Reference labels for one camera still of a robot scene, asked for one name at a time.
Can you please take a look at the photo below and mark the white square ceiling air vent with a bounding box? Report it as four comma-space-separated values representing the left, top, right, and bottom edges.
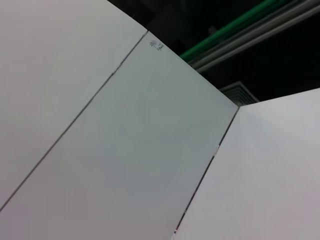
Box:
219, 81, 260, 107

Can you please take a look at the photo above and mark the green ceiling pipe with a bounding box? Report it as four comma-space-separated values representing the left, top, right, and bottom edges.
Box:
179, 0, 286, 61

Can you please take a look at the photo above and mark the pale grey ceiling pipe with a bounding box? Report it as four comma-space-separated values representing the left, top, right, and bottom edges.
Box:
194, 17, 320, 74
187, 1, 320, 66

